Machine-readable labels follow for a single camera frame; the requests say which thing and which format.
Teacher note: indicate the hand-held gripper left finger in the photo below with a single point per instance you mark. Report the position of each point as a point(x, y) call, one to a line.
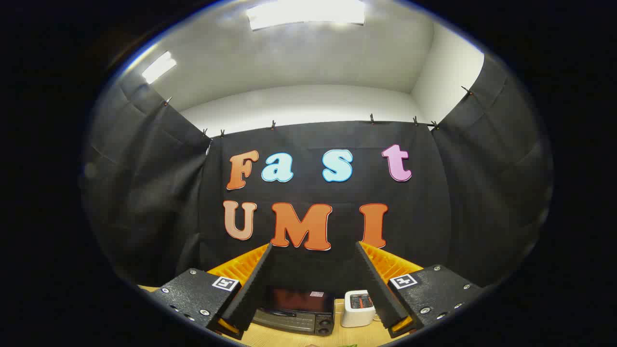
point(255, 289)

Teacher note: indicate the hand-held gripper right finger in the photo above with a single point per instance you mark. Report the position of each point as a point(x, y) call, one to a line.
point(376, 289)

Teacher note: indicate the black toaster oven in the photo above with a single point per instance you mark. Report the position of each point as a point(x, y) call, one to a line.
point(294, 318)

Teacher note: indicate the white pop-up toaster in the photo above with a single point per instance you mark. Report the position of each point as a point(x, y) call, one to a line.
point(354, 315)

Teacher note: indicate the row of black cloth clips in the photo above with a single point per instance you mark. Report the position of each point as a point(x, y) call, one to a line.
point(371, 118)

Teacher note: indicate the small ceiling light panel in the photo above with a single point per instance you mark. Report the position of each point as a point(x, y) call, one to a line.
point(159, 67)

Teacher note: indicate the large ceiling light panel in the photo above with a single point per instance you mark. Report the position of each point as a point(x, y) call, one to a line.
point(303, 12)

